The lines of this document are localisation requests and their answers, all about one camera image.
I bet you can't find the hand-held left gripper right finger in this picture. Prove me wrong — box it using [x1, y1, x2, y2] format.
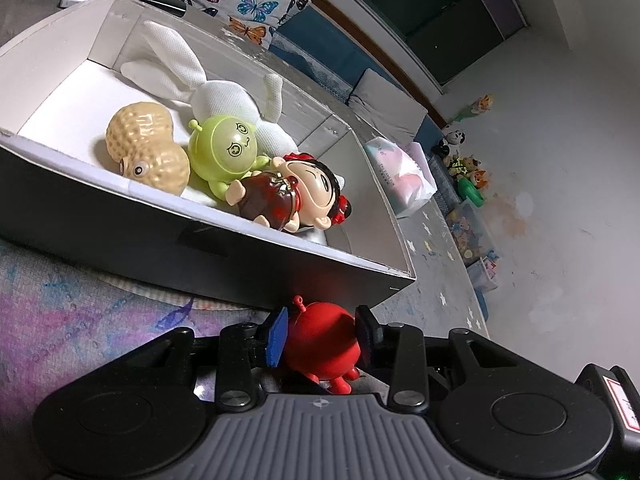
[354, 305, 507, 409]

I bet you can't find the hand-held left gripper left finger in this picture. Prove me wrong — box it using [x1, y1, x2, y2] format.
[114, 306, 290, 407]

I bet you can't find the red round toy figure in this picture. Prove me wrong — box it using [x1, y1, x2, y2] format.
[277, 295, 364, 395]

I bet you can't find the black-haired doll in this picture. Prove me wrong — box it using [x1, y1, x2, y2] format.
[225, 152, 354, 234]

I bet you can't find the green round toy figure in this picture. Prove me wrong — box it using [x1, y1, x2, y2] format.
[187, 114, 274, 206]

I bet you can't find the grey cardboard box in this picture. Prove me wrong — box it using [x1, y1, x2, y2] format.
[0, 0, 418, 311]

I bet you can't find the beige peanut toy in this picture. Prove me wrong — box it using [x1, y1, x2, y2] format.
[105, 101, 191, 196]

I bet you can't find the small clear plastic bin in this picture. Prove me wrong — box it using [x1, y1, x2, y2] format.
[467, 255, 501, 295]

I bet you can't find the clear plastic toy bin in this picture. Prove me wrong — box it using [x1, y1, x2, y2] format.
[445, 197, 501, 269]

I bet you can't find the pink tissue pack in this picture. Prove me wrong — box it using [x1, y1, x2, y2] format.
[364, 137, 439, 220]

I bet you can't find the green plastic toy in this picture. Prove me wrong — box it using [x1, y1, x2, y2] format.
[457, 177, 486, 209]

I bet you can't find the yellow striped plush toy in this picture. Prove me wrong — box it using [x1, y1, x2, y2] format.
[447, 155, 479, 179]

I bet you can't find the panda plush toy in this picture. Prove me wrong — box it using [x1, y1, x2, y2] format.
[432, 129, 469, 159]

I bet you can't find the grey cushion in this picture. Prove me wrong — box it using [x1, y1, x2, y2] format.
[347, 67, 430, 144]

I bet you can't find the white plush rabbit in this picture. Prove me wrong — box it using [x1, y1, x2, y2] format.
[120, 20, 347, 196]

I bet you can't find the green and orange plush toy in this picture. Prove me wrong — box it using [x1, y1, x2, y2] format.
[452, 94, 496, 124]

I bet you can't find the dark glass door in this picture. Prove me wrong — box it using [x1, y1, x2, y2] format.
[320, 0, 531, 87]

